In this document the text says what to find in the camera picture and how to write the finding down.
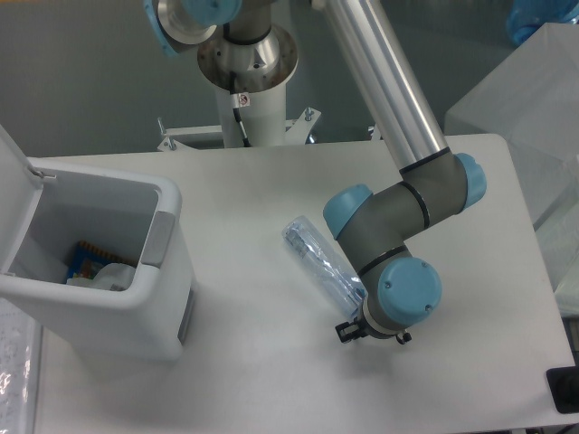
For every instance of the black device at edge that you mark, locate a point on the black device at edge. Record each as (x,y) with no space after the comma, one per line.
(563,385)

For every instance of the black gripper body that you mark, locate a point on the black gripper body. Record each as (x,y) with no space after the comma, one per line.
(374,330)

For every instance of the translucent plastic box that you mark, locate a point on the translucent plastic box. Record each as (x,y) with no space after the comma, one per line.
(531,100)

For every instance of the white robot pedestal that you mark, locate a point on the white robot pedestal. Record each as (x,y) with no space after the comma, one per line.
(262,112)

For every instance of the white pedestal foot bracket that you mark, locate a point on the white pedestal foot bracket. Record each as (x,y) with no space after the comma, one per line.
(298,132)

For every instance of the white trash can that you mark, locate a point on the white trash can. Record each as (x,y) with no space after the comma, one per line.
(47,208)

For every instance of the white plastic wrapper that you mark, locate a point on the white plastic wrapper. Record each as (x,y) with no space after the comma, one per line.
(114,277)

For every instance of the blue orange snack packet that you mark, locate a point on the blue orange snack packet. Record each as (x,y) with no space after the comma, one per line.
(88,260)

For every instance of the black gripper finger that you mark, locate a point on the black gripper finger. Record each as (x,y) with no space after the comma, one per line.
(347,332)

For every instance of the crushed clear plastic bottle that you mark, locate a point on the crushed clear plastic bottle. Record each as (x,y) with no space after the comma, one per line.
(328,269)

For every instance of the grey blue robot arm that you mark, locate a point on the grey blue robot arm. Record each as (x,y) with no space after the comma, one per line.
(248,60)

